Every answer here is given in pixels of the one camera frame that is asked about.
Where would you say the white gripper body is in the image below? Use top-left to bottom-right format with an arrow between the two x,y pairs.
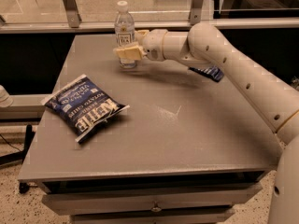
142,29 -> 167,62

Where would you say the right metal railing post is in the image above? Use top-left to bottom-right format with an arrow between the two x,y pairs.
189,0 -> 204,25

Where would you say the blue potato chips bag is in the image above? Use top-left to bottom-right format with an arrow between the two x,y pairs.
41,75 -> 129,144

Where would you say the grey drawer cabinet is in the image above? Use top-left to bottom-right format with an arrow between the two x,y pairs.
20,35 -> 281,224

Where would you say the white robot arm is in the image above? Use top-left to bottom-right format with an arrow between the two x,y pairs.
114,22 -> 299,224

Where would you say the left metal railing post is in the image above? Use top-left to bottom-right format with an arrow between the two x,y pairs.
63,0 -> 81,28

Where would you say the metal railing post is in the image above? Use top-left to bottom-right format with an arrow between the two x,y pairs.
189,0 -> 204,25
63,0 -> 81,28

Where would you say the clear plastic water bottle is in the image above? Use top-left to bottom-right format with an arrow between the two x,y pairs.
113,0 -> 138,69

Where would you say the blue candy bar wrapper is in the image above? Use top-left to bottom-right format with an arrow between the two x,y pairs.
190,66 -> 224,82

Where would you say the black stand base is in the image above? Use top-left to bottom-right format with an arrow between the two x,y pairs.
0,124 -> 35,194

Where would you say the white object at left edge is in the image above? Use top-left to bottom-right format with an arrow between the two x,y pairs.
0,85 -> 13,107

